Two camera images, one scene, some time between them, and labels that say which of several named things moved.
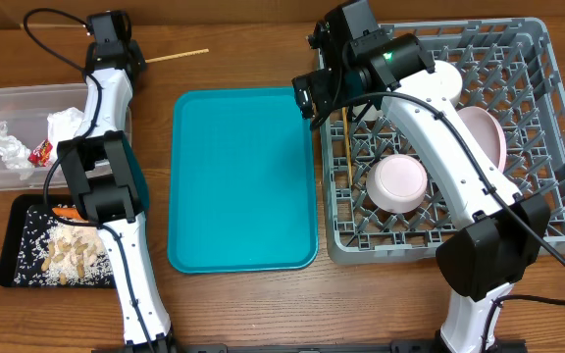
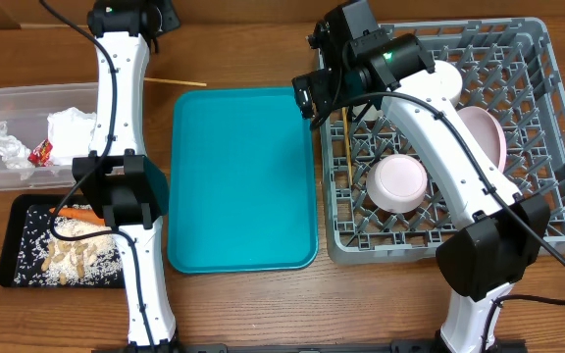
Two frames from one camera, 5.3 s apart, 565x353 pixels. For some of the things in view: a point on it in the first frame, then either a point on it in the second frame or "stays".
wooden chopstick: x=176 y=56 -> x=175 y=81
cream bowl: x=445 y=80 stays
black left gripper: x=135 y=49 -> x=171 y=15
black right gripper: x=326 y=83 stays
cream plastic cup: x=371 y=114 stays
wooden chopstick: x=344 y=114 stays
